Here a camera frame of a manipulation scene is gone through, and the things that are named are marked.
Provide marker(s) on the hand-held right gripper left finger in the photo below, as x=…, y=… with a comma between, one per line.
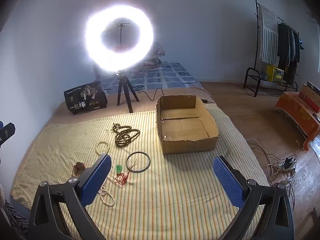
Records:
x=96, y=180

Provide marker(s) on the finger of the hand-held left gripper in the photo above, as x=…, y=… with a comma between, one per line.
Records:
x=8, y=130

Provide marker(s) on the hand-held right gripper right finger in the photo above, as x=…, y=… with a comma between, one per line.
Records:
x=228, y=182

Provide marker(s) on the brown wide bangles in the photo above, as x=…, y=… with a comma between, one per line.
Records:
x=79, y=166

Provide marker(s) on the dark metal bangle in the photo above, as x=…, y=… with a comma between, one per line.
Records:
x=126, y=161

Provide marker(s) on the cardboard box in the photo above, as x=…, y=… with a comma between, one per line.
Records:
x=185, y=127

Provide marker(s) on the white power strip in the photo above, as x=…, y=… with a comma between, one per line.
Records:
x=290, y=168

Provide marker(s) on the black charger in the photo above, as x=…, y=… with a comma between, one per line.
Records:
x=288, y=162

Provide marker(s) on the tan mattress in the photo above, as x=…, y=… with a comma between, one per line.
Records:
x=100, y=116

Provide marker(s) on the black printed bag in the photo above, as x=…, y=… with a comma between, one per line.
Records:
x=85, y=98

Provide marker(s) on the dark striped cloth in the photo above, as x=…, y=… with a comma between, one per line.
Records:
x=12, y=220

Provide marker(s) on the black tripod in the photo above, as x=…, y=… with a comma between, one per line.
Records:
x=122, y=90

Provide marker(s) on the orange cloth covered table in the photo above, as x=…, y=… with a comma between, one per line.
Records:
x=295, y=112

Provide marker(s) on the small grey pot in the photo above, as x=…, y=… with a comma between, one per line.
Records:
x=263, y=75

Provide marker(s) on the yellow box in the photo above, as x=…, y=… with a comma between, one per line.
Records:
x=275, y=73

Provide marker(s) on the brown box with red strip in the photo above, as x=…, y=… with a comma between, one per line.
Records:
x=308, y=92

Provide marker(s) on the blue patterned bed sheet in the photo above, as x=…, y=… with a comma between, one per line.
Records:
x=165, y=76

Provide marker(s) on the black metal clothes rack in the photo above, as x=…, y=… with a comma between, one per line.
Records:
x=256, y=55

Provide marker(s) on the folded floral quilt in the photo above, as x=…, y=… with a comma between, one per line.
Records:
x=156, y=55

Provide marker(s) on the dark hanging clothes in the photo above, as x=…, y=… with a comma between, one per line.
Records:
x=287, y=50

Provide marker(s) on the striped towel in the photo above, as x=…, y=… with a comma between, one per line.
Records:
x=268, y=37

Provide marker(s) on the phone clamp on gooseneck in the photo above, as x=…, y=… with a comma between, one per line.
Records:
x=122, y=21

